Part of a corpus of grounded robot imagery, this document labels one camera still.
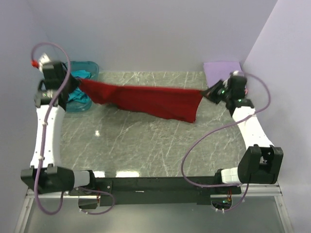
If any folded lilac t-shirt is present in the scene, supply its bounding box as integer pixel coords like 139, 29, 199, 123
203, 61, 242, 87

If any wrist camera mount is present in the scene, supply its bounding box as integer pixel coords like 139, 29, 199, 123
223, 70, 240, 87
31, 53, 51, 73

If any red t-shirt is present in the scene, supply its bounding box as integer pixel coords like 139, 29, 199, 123
79, 79, 203, 123

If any aluminium frame rail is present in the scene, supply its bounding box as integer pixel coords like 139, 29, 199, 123
246, 184, 282, 197

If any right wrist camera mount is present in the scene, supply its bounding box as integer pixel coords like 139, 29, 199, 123
223, 70, 240, 87

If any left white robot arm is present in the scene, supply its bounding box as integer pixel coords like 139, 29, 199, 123
20, 61, 97, 195

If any teal crumpled t-shirt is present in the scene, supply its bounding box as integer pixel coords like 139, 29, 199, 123
67, 70, 91, 104

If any black base beam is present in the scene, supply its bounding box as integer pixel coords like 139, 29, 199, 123
69, 176, 242, 207

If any teal plastic basket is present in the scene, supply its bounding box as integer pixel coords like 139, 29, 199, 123
66, 61, 99, 113

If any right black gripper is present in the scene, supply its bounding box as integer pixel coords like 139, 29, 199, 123
200, 79, 232, 105

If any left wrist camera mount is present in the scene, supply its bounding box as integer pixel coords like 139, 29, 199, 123
31, 53, 51, 73

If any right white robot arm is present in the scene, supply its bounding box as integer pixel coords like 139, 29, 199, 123
201, 71, 283, 194

